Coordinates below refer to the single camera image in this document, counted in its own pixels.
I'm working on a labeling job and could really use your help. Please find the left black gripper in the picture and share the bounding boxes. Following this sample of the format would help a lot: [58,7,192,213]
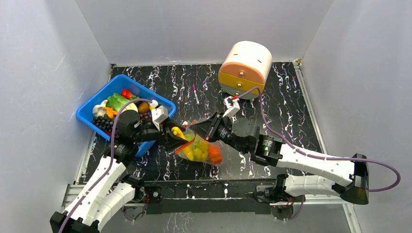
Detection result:
[132,117,189,150]

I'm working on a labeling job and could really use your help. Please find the single yellow banana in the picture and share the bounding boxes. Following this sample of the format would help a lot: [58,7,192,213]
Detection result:
[171,127,187,140]

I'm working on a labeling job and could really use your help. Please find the green cabbage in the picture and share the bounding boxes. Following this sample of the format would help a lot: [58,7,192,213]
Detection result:
[185,133,202,144]

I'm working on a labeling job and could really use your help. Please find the clear zip top bag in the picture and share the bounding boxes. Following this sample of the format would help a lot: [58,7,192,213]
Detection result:
[172,120,223,166]

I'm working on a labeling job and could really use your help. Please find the yellow banana bunch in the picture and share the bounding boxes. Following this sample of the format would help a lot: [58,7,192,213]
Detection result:
[183,140,209,162]

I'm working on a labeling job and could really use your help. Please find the orange tangerine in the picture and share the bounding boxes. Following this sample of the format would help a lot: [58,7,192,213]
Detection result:
[208,145,223,165]

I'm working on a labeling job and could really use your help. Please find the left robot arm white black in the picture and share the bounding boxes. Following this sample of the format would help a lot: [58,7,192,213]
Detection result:
[50,108,187,233]

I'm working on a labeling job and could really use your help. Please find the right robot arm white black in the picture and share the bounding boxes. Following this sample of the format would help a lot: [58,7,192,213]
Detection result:
[189,113,369,205]

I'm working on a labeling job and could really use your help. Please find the pink marker pen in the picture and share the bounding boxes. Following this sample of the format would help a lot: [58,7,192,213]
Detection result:
[192,84,200,106]

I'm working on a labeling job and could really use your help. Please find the red bell pepper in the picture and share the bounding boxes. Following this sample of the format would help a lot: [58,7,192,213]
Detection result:
[120,89,135,100]

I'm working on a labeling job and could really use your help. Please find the orange carrot piece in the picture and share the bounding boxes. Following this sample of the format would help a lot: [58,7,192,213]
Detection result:
[103,107,118,119]

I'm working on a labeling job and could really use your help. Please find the dark purple grapes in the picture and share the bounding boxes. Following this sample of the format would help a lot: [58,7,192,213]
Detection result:
[92,115,114,133]

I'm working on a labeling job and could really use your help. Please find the green leafy vegetable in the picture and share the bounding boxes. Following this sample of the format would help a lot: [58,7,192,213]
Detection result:
[105,93,138,112]

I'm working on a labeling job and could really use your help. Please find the round pastel drawer cabinet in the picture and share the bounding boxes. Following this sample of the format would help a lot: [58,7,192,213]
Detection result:
[218,41,273,96]

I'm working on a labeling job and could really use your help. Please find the white garlic bulb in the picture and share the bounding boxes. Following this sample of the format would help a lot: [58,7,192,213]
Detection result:
[92,100,108,117]

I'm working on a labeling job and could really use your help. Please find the blue plastic bin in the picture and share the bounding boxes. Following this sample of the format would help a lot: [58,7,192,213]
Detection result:
[76,75,176,159]

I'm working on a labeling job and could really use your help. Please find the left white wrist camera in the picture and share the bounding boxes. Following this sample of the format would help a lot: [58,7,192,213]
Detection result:
[151,105,169,132]

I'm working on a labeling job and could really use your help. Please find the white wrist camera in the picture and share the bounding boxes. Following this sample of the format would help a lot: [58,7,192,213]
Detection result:
[151,105,169,132]
[223,96,240,117]

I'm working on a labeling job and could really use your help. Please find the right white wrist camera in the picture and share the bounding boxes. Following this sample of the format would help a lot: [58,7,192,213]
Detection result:
[223,96,240,117]

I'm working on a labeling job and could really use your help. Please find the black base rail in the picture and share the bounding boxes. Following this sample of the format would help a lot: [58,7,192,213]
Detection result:
[122,180,305,216]

